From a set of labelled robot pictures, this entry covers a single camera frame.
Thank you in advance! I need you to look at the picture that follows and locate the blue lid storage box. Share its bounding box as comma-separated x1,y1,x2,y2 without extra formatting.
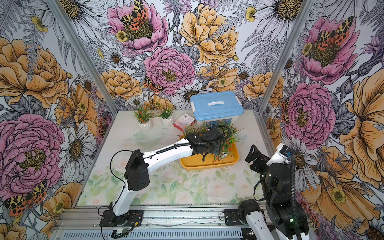
191,91,244,126

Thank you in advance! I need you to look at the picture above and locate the aluminium front rail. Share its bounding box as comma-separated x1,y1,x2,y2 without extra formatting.
56,205,271,229

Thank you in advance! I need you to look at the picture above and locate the orange bud potted plant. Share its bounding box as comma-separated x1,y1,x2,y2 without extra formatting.
218,120,241,144

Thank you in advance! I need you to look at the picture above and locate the floral table mat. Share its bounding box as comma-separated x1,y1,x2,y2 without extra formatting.
77,153,263,207

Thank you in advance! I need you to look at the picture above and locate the green potted plant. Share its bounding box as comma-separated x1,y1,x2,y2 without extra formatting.
179,126,199,140
156,107,174,128

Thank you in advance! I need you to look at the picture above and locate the red white small carton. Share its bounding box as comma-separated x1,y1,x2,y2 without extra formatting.
173,113,196,132

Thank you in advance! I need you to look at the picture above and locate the green potted plant back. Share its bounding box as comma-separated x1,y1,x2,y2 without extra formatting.
156,107,174,128

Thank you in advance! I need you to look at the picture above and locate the white vented cable duct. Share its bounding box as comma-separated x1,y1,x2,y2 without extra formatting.
56,228,243,240

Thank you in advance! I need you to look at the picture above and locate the yellow plastic tray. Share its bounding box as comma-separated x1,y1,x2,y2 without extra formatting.
180,143,239,171

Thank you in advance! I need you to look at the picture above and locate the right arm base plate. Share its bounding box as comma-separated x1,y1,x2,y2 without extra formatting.
224,209,248,226

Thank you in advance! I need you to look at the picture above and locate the pink flower potted plant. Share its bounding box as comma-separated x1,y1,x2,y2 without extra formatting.
199,121,213,133

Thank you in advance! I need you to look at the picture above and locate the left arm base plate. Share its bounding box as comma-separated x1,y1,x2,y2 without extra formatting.
99,210,144,227

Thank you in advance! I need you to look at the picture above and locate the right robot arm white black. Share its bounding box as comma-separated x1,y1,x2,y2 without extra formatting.
238,144,310,240

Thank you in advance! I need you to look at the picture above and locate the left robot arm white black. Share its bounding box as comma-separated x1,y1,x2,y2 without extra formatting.
100,125,232,227

